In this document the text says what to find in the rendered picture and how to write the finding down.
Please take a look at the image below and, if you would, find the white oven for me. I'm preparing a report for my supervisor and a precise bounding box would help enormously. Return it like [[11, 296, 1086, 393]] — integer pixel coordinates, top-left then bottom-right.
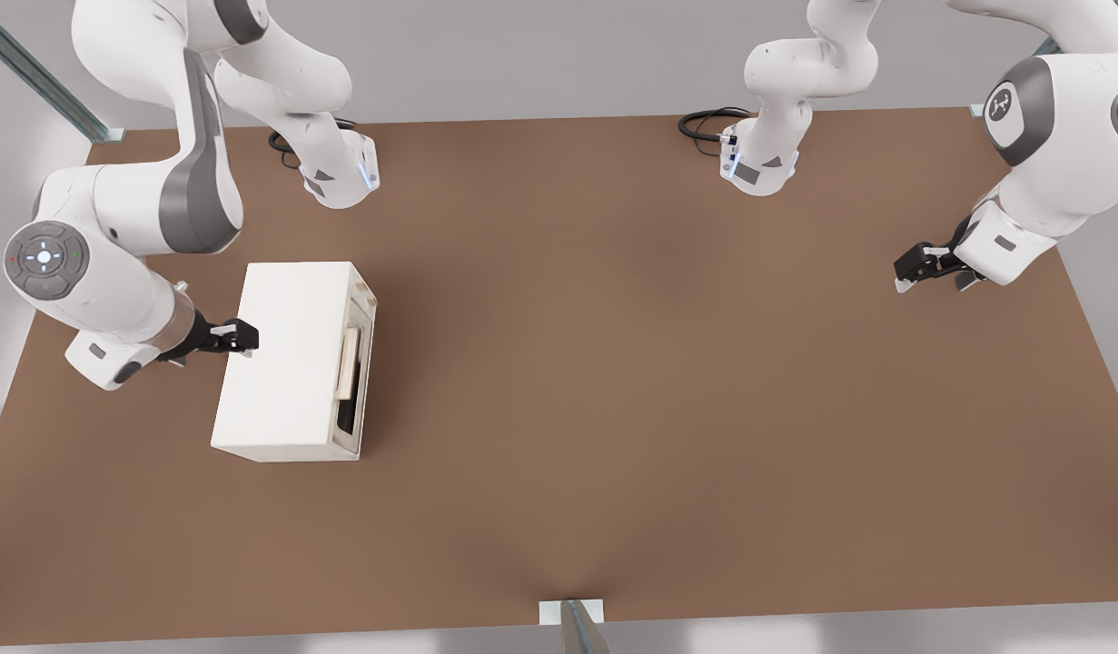
[[210, 261, 379, 464]]

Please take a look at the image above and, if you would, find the white oven door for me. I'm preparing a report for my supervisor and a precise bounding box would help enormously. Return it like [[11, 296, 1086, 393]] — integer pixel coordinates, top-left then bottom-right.
[[330, 280, 379, 458]]

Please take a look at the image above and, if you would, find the pale oven door handle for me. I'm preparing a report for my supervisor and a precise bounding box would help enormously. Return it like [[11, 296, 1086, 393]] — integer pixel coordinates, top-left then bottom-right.
[[334, 327, 362, 401]]

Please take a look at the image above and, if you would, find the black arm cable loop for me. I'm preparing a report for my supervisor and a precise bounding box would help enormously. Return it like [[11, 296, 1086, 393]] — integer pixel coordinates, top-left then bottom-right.
[[678, 106, 757, 161], [267, 117, 361, 171]]

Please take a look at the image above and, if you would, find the silver frame post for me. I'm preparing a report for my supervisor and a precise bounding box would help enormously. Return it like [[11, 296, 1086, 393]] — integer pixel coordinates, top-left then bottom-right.
[[538, 597, 615, 654], [0, 7, 126, 145]]

